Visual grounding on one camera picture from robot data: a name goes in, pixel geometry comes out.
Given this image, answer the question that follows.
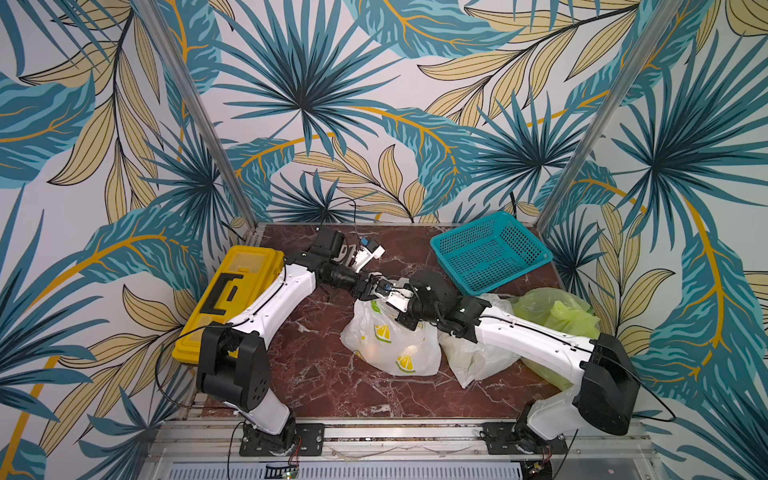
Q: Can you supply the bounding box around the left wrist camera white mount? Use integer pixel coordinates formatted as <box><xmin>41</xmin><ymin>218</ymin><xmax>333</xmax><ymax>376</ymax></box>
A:
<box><xmin>351</xmin><ymin>238</ymin><xmax>385</xmax><ymax>272</ymax></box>

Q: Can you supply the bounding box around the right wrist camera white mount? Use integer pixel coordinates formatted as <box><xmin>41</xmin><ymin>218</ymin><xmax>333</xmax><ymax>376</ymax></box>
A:
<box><xmin>384</xmin><ymin>288</ymin><xmax>413</xmax><ymax>313</ymax></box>

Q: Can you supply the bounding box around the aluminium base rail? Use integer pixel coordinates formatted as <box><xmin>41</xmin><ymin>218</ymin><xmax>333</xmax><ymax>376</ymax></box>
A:
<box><xmin>139</xmin><ymin>418</ymin><xmax>667</xmax><ymax>479</ymax></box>

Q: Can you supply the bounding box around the teal plastic basket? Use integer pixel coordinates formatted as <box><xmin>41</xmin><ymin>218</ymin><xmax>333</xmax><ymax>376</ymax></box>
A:
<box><xmin>430</xmin><ymin>211</ymin><xmax>553</xmax><ymax>296</ymax></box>

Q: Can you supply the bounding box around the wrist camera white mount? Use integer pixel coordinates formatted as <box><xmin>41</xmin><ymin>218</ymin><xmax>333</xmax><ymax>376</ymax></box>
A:
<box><xmin>384</xmin><ymin>288</ymin><xmax>413</xmax><ymax>313</ymax></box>
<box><xmin>351</xmin><ymin>238</ymin><xmax>385</xmax><ymax>272</ymax></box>

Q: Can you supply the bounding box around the white lemon plastic bag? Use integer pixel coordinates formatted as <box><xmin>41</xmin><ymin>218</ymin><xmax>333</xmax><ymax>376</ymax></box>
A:
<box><xmin>437</xmin><ymin>292</ymin><xmax>523</xmax><ymax>389</ymax></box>

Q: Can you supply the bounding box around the aluminium left frame post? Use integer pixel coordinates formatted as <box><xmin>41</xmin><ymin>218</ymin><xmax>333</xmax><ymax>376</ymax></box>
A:
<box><xmin>134</xmin><ymin>0</ymin><xmax>259</xmax><ymax>232</ymax></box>

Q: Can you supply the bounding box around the yellow tool box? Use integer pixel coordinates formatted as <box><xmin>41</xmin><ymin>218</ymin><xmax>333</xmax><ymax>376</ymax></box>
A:
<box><xmin>171</xmin><ymin>246</ymin><xmax>284</xmax><ymax>365</ymax></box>

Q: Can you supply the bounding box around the aluminium frame post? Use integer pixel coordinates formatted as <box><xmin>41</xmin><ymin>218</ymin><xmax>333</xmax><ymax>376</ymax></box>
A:
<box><xmin>534</xmin><ymin>0</ymin><xmax>683</xmax><ymax>233</ymax></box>
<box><xmin>134</xmin><ymin>0</ymin><xmax>259</xmax><ymax>232</ymax></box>

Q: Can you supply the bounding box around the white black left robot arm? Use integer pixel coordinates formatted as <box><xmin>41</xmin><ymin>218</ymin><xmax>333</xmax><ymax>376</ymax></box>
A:
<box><xmin>196</xmin><ymin>227</ymin><xmax>388</xmax><ymax>442</ymax></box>

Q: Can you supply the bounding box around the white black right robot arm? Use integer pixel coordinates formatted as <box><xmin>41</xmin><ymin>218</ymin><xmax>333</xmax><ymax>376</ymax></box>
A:
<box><xmin>376</xmin><ymin>271</ymin><xmax>640</xmax><ymax>444</ymax></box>

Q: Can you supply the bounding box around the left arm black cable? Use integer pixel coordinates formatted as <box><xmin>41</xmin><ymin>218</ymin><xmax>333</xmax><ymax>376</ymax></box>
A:
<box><xmin>323</xmin><ymin>196</ymin><xmax>361</xmax><ymax>241</ymax></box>

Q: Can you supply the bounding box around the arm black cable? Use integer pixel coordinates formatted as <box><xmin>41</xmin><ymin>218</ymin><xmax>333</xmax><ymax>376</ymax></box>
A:
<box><xmin>629</xmin><ymin>365</ymin><xmax>678</xmax><ymax>424</ymax></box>
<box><xmin>323</xmin><ymin>196</ymin><xmax>361</xmax><ymax>241</ymax></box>

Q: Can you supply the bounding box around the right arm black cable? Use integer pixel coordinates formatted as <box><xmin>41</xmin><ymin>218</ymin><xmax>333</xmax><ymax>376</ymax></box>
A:
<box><xmin>629</xmin><ymin>365</ymin><xmax>678</xmax><ymax>424</ymax></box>

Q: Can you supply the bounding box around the aluminium right frame post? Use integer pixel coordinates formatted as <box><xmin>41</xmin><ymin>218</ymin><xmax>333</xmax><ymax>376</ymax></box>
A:
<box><xmin>534</xmin><ymin>0</ymin><xmax>683</xmax><ymax>233</ymax></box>

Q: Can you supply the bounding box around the green avocado plastic bag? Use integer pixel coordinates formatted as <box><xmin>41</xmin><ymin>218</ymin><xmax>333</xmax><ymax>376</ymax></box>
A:
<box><xmin>511</xmin><ymin>286</ymin><xmax>601</xmax><ymax>391</ymax></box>

